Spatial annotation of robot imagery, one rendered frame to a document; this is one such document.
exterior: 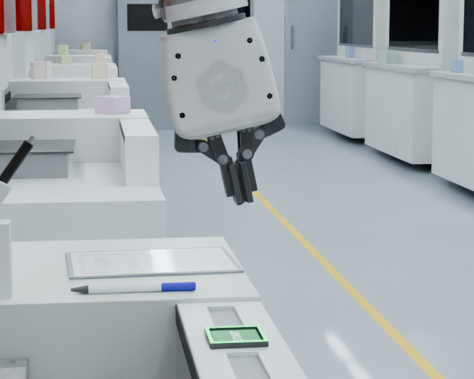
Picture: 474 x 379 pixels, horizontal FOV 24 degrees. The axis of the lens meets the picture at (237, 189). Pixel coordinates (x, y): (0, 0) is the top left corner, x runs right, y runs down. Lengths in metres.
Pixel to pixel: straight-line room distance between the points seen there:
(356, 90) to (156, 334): 10.43
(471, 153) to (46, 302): 6.98
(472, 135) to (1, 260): 6.96
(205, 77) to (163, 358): 0.36
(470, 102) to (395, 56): 2.57
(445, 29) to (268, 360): 8.49
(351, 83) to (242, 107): 10.61
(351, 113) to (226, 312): 10.45
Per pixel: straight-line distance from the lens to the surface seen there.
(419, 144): 9.51
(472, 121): 8.06
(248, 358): 1.03
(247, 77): 1.01
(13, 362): 1.20
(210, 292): 1.24
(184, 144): 1.03
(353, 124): 11.61
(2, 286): 1.23
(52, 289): 1.27
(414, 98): 9.46
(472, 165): 8.07
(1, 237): 1.22
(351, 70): 11.61
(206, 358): 1.02
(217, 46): 1.00
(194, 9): 0.99
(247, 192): 1.03
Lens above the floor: 1.26
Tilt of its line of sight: 9 degrees down
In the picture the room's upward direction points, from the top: straight up
